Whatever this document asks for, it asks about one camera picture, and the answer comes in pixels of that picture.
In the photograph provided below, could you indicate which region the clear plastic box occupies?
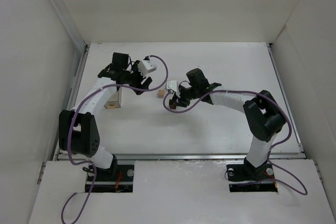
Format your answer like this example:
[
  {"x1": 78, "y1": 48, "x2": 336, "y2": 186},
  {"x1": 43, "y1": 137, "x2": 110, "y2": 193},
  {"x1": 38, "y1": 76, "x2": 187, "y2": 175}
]
[{"x1": 104, "y1": 88, "x2": 122, "y2": 109}]

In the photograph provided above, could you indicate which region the aluminium left rail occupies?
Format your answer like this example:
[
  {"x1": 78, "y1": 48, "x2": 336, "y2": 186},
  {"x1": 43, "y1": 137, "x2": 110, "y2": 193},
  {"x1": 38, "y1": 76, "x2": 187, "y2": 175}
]
[{"x1": 52, "y1": 44, "x2": 89, "y2": 161}]

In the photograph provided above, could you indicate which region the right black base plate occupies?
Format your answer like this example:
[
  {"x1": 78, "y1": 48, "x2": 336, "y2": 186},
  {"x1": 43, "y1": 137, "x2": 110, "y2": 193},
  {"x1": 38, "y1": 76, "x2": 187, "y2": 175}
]
[{"x1": 225, "y1": 163, "x2": 278, "y2": 193}]

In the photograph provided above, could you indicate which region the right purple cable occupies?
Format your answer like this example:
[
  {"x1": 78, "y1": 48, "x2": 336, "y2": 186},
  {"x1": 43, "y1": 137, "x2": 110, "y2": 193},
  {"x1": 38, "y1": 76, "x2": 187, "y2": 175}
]
[{"x1": 162, "y1": 89, "x2": 308, "y2": 196}]

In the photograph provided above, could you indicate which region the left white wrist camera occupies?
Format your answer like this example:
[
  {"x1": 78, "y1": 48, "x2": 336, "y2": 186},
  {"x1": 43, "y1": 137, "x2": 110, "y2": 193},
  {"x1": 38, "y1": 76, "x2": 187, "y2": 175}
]
[{"x1": 138, "y1": 56, "x2": 157, "y2": 77}]

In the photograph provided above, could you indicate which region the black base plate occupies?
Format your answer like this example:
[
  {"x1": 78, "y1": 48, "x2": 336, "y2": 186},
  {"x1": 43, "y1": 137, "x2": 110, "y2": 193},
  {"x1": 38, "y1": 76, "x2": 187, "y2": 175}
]
[
  {"x1": 83, "y1": 164, "x2": 134, "y2": 193},
  {"x1": 225, "y1": 163, "x2": 278, "y2": 193}
]

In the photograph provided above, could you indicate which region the light tan wood cube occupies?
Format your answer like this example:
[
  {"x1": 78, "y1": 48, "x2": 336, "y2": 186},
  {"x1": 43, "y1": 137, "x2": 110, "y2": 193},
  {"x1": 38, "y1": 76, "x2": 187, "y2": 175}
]
[{"x1": 157, "y1": 90, "x2": 165, "y2": 98}]

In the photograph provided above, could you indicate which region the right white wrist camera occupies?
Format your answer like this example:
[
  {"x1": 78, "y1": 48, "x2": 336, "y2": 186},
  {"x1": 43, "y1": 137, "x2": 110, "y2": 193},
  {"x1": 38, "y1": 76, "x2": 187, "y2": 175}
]
[{"x1": 166, "y1": 80, "x2": 178, "y2": 94}]

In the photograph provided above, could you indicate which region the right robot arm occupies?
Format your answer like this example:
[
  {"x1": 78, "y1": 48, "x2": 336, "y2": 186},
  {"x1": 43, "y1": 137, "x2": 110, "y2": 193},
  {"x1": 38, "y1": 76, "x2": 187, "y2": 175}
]
[{"x1": 163, "y1": 68, "x2": 288, "y2": 182}]

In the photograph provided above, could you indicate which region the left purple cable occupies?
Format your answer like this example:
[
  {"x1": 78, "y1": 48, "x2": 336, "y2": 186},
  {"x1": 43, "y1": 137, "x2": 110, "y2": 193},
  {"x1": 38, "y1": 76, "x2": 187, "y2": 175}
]
[{"x1": 60, "y1": 55, "x2": 169, "y2": 224}]

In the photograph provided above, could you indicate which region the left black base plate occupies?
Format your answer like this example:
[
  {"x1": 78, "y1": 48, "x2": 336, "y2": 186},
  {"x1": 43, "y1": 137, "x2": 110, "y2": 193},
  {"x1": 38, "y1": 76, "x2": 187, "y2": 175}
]
[{"x1": 83, "y1": 164, "x2": 134, "y2": 193}]

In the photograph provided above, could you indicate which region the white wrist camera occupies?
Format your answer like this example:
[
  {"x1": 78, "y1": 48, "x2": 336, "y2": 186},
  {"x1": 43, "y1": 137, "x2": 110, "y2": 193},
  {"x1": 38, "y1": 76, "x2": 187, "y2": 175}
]
[
  {"x1": 166, "y1": 80, "x2": 178, "y2": 94},
  {"x1": 138, "y1": 56, "x2": 157, "y2": 77}
]

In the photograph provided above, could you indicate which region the aluminium right rail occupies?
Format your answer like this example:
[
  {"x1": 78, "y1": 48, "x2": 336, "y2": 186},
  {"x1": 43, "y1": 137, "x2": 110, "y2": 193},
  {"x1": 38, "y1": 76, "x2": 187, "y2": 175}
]
[{"x1": 266, "y1": 43, "x2": 305, "y2": 156}]

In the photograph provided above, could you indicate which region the purple cable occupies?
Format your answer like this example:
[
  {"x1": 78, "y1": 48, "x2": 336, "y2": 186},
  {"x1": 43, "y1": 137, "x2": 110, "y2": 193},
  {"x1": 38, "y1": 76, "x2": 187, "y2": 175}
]
[
  {"x1": 60, "y1": 55, "x2": 169, "y2": 224},
  {"x1": 162, "y1": 89, "x2": 308, "y2": 196}
]

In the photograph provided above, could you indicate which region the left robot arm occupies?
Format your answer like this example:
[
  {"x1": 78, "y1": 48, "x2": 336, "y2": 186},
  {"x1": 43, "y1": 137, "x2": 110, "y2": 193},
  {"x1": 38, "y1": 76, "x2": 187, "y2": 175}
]
[{"x1": 59, "y1": 52, "x2": 156, "y2": 177}]

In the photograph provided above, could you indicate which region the aluminium rail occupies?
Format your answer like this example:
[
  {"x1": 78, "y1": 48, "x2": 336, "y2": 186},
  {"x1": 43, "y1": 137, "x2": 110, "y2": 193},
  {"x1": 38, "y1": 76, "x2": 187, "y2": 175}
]
[
  {"x1": 52, "y1": 44, "x2": 89, "y2": 161},
  {"x1": 57, "y1": 153, "x2": 307, "y2": 161},
  {"x1": 266, "y1": 43, "x2": 305, "y2": 156}
]

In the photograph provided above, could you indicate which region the aluminium front rail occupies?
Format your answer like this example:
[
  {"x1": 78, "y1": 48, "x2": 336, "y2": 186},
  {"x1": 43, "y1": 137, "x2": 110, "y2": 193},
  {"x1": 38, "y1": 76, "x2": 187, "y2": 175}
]
[{"x1": 57, "y1": 153, "x2": 307, "y2": 161}]

